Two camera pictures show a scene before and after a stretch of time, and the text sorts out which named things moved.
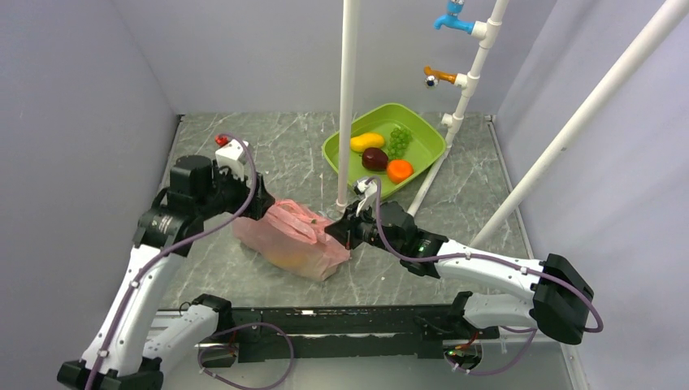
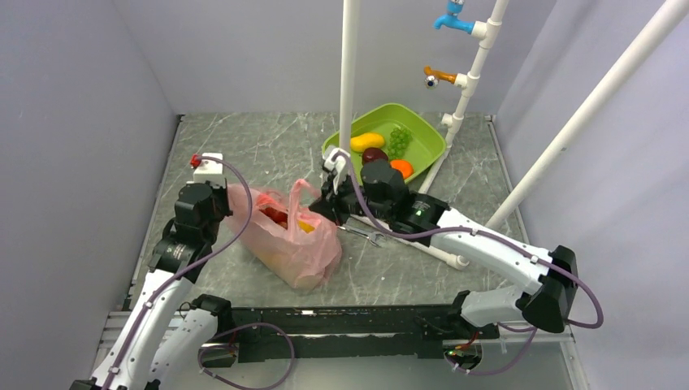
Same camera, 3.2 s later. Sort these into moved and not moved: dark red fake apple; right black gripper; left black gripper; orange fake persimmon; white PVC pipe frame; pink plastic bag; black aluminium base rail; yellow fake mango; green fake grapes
Moved: left black gripper; right black gripper; pink plastic bag
Not moved: orange fake persimmon; black aluminium base rail; yellow fake mango; green fake grapes; white PVC pipe frame; dark red fake apple
